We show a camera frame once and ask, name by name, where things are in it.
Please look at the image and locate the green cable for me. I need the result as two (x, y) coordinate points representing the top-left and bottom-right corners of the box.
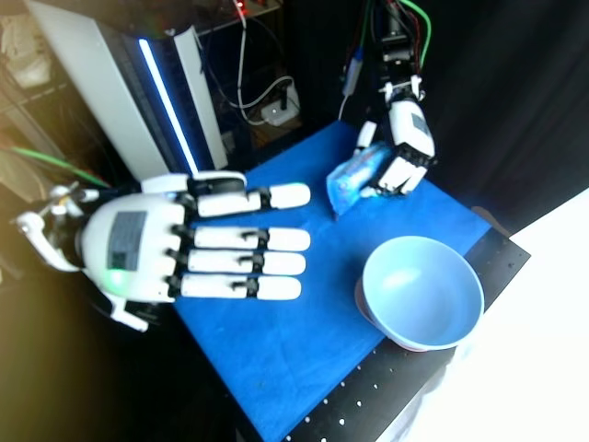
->
(355, 0), (375, 52)
(7, 145), (112, 189)
(398, 0), (433, 75)

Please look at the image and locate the blue snack packet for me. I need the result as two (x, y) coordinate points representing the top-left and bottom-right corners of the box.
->
(325, 141), (397, 221)

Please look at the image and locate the white column with blue light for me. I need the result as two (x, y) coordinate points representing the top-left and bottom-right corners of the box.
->
(25, 0), (230, 183)

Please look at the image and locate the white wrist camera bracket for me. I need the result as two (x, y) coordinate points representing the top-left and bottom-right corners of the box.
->
(108, 297), (151, 333)

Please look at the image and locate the white cable connector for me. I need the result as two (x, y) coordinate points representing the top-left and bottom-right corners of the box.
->
(338, 48), (365, 122)

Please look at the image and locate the white power adapter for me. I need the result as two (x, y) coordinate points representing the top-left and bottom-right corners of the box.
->
(260, 103), (292, 127)

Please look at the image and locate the light blue bowl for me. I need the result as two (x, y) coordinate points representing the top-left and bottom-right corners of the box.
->
(362, 235), (485, 351)

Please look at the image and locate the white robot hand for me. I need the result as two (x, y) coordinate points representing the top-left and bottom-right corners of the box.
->
(78, 170), (313, 306)
(353, 99), (438, 200)

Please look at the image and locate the white cable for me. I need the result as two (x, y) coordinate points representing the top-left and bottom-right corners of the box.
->
(235, 17), (296, 124)

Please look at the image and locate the blue table cloth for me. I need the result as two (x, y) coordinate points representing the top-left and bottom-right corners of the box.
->
(170, 120), (496, 442)

